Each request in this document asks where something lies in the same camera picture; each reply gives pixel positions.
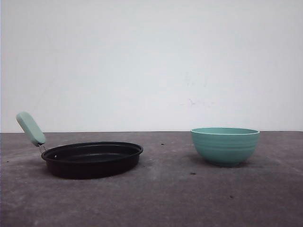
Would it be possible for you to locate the teal ceramic bowl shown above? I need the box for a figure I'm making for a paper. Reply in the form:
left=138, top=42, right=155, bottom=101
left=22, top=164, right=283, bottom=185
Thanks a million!
left=191, top=127, right=260, bottom=166

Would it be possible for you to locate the black frying pan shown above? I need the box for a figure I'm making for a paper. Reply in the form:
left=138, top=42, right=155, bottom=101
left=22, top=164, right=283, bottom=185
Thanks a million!
left=16, top=112, right=143, bottom=179

